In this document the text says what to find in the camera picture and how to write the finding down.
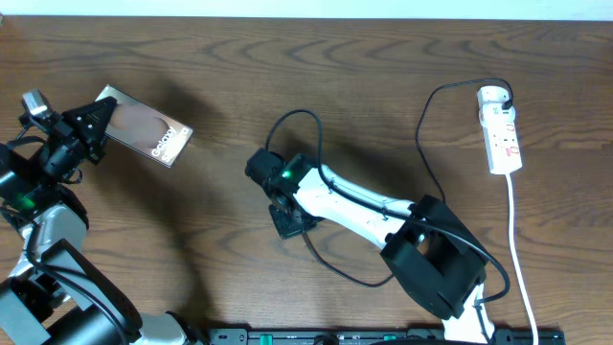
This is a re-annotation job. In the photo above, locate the black charging cable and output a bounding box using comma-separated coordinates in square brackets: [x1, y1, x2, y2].
[301, 78, 515, 288]

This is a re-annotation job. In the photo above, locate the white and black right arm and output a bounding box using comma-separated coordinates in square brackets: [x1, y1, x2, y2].
[245, 149, 495, 344]

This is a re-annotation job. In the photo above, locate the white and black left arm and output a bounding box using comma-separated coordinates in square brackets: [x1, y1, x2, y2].
[1, 90, 208, 344]

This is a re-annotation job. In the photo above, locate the white USB charger plug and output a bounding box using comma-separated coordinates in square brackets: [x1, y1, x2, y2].
[477, 85, 512, 109]

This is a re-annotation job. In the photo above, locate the white power strip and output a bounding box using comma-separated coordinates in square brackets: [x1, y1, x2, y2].
[479, 103, 522, 175]

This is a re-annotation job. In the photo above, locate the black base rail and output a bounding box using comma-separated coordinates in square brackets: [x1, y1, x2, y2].
[207, 328, 566, 345]

